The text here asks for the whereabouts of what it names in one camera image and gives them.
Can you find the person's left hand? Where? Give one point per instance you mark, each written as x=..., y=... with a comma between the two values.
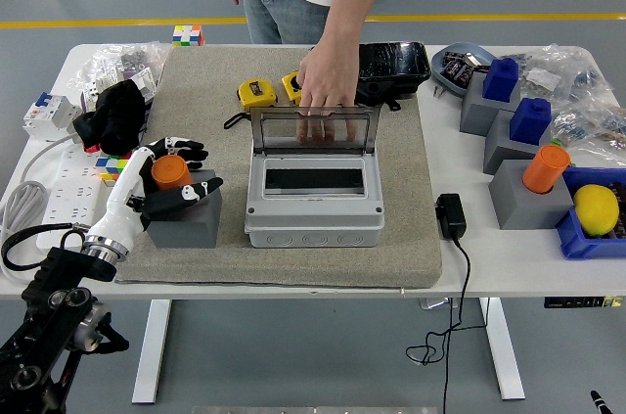
x=327, y=76

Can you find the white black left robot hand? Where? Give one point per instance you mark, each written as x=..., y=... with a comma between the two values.
x=122, y=194

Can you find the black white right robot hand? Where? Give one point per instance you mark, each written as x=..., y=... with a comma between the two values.
x=600, y=402

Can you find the orange cylinder battery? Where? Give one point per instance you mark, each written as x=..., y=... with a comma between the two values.
x=545, y=167
x=171, y=174

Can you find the grey cube holder block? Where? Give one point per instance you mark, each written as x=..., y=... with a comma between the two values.
x=518, y=208
x=186, y=233
x=477, y=115
x=499, y=150

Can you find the grey electrical box clear lid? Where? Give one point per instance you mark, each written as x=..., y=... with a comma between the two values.
x=313, y=225

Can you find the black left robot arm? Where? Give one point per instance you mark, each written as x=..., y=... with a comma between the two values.
x=54, y=306

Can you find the colourful puzzle cube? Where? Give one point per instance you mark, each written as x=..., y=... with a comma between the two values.
x=111, y=170

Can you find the white power strip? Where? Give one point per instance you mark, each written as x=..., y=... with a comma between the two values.
x=73, y=189

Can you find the small red item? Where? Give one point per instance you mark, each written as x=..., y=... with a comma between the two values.
x=91, y=147

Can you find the black plastic tray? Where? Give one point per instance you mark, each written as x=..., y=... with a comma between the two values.
x=396, y=61

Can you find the white-faced puzzle cube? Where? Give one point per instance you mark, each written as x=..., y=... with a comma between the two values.
x=188, y=35

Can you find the black cloth glove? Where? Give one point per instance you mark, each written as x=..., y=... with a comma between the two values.
x=122, y=115

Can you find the black table control panel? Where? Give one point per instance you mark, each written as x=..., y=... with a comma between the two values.
x=577, y=302

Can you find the white table leg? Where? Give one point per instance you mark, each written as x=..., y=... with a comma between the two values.
x=506, y=360
x=149, y=360

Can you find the white circuit breaker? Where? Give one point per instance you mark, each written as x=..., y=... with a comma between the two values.
x=46, y=113

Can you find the small metal clip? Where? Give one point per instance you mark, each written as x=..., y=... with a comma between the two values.
x=438, y=91

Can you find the dark snack packet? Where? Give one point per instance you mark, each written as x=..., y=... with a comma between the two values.
x=452, y=64
x=464, y=75

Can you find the clear bag of small parts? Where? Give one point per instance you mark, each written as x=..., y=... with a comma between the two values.
x=596, y=125
x=127, y=59
x=562, y=66

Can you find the blue-grey shallow dish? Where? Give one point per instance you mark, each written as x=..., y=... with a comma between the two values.
x=460, y=48

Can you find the silver foil packet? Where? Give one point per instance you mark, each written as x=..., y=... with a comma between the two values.
x=473, y=59

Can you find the blue plastic bin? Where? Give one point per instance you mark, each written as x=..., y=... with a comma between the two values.
x=577, y=243

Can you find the blue square block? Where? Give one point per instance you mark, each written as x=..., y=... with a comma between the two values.
x=501, y=78
x=530, y=120

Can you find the grey-brown mat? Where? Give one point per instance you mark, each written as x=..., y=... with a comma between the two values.
x=415, y=238

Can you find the dark packets in bin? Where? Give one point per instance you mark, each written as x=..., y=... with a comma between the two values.
x=621, y=218

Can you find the black power adapter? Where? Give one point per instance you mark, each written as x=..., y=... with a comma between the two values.
x=451, y=216

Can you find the yellow lemon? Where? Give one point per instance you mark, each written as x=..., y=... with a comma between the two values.
x=596, y=208

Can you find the silver metal bracket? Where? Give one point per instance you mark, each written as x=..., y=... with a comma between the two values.
x=435, y=303

